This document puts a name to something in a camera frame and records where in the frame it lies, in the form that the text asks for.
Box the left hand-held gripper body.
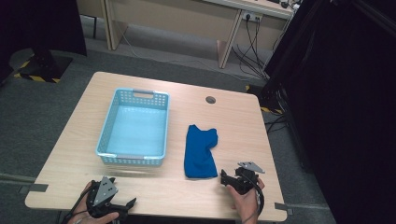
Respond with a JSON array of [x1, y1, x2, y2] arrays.
[[86, 175, 129, 219]]

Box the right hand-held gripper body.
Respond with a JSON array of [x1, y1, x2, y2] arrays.
[[232, 161, 266, 196]]

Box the person's left hand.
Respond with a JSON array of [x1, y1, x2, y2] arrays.
[[66, 181, 120, 224]]

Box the person's right hand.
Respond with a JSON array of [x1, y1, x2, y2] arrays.
[[226, 179, 265, 224]]

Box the blue cloth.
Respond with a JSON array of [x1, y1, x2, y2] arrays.
[[183, 124, 219, 179]]

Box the light blue plastic basket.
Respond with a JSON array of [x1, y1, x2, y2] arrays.
[[94, 87, 171, 167]]

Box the black curtain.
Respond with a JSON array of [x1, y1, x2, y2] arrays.
[[261, 0, 396, 224]]

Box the dark stand with hazard-striped base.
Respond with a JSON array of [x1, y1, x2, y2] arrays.
[[0, 0, 88, 84]]

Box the beige wooden desk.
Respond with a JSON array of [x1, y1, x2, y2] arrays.
[[76, 0, 296, 70]]

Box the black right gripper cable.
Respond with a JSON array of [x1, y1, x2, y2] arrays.
[[245, 172, 266, 217]]

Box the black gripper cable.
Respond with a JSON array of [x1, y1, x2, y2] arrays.
[[60, 186, 93, 224], [245, 172, 266, 217]]

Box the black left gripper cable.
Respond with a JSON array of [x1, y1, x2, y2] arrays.
[[60, 186, 93, 224]]

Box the grey metal table bracket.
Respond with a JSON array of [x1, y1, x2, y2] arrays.
[[18, 183, 50, 194], [274, 202, 294, 217]]

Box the black floor cables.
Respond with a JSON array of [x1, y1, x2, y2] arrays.
[[263, 113, 292, 135]]

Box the bundle of black power cables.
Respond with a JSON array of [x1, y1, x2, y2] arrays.
[[231, 15, 273, 82]]

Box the white floor cable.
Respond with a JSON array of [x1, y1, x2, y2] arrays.
[[114, 19, 253, 84]]

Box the white wall power socket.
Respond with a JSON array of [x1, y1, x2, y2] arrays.
[[241, 10, 263, 23]]

